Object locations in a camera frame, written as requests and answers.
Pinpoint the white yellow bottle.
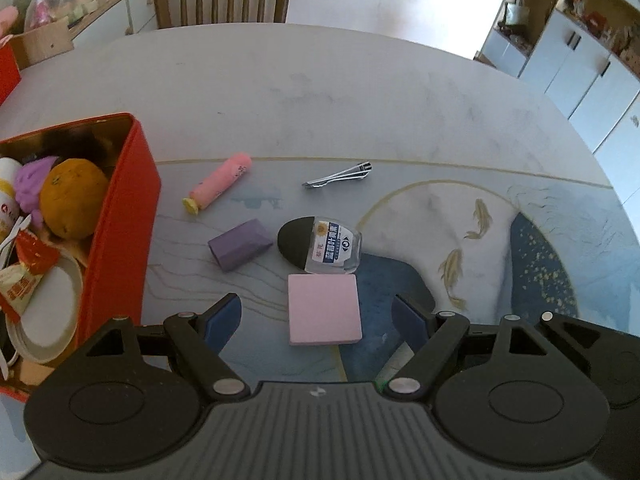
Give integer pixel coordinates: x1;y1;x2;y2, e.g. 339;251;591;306
0;157;22;240

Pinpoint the red white snack packet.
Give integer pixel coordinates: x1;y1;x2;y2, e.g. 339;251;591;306
0;231;61;324

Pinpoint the red box with pink lid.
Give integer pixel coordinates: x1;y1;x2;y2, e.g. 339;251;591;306
0;6;21;104

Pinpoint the white wall cabinet unit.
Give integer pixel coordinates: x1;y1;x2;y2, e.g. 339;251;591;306
475;0;639;203

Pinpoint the pink sticky note pad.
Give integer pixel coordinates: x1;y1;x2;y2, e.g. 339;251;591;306
288;274;362;346

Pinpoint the wooden sideboard with white doors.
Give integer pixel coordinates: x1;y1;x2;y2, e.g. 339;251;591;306
8;0;165;68

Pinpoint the purple spiky rubber toy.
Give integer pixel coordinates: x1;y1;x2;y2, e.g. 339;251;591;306
14;156;58;229

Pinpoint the orange fruit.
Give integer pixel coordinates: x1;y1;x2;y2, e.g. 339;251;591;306
39;158;110;240

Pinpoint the silver nail clipper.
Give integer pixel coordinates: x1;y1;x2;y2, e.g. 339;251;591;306
302;162;372;190

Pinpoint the purple rectangular block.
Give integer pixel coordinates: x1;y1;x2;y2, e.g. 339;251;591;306
207;219;273;272

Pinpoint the red tin storage box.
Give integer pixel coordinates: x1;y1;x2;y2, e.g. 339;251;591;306
1;113;160;401

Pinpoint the pink tube with yellow cap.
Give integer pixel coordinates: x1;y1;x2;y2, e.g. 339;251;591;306
182;153;253;216

